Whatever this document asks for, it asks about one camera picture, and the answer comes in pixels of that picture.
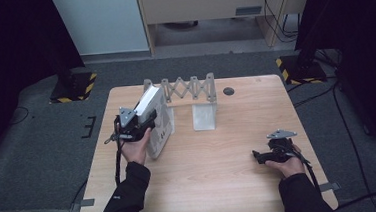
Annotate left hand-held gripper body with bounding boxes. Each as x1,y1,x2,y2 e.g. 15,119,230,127
113,103,157,144

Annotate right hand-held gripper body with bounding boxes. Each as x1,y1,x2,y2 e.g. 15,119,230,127
265,127,302,165

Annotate grey expandable book rack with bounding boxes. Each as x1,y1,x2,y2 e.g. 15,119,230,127
142,72,220,136

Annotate person's right hand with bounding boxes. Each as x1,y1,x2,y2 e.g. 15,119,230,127
273,143,307,180

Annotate person's left hand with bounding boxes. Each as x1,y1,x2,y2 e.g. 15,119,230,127
118,127,155,168

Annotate grey tape piece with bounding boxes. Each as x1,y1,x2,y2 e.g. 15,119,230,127
79,198,97,209
318,181,341,193

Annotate striped black stand base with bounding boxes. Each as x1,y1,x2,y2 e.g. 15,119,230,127
275,52,329,87
47,70,99,105

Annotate white panel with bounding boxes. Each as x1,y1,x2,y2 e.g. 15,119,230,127
50,0,150,59

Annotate light wooden desk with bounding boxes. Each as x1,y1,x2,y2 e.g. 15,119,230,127
134,0,318,57

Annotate black curtain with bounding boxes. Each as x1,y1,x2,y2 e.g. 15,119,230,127
0,0,93,170
291,0,376,169

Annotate right hand-held gripper black cable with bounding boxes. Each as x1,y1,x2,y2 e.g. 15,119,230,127
280,139,322,194

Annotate hand-held gripper black cable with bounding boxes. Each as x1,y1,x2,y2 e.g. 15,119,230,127
280,139,322,194
102,116,126,187

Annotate left hand-held gripper black cable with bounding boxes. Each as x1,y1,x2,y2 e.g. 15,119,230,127
102,116,126,187

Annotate long black floor cable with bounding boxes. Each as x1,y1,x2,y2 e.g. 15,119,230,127
332,81,376,212

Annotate black table cable grommet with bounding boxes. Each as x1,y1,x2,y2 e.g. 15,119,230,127
222,86,236,98

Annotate thin black floor cable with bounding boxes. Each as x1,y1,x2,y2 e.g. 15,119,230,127
63,177,91,212

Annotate thick black floor cable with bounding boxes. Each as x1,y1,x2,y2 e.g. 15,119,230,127
334,190,376,211

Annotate black floor cable loop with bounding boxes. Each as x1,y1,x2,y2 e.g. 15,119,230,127
8,104,31,127

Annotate hanging black cables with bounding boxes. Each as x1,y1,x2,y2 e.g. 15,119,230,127
260,0,304,46

